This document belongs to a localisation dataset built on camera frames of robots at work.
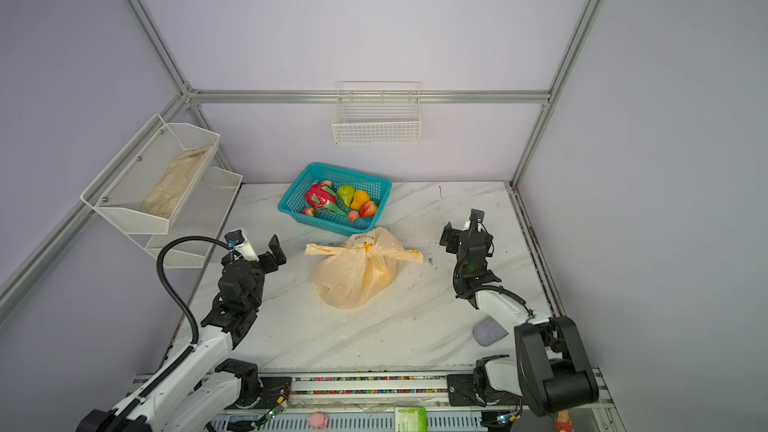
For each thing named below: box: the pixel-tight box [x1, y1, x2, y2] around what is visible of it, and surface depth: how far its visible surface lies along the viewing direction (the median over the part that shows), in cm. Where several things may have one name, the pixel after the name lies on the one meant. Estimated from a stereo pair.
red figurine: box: [555, 410, 575, 432], surface depth 69 cm
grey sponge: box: [472, 315, 509, 347], surface depth 82 cm
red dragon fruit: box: [304, 180, 341, 211], surface depth 109 cm
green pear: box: [337, 184, 356, 207], surface depth 113 cm
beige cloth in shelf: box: [140, 145, 211, 219], surface depth 81 cm
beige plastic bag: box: [304, 227, 424, 310], surface depth 88 cm
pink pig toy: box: [307, 412, 330, 430], surface depth 71 cm
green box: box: [394, 406, 427, 432], surface depth 70 cm
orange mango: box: [351, 190, 370, 211], surface depth 113 cm
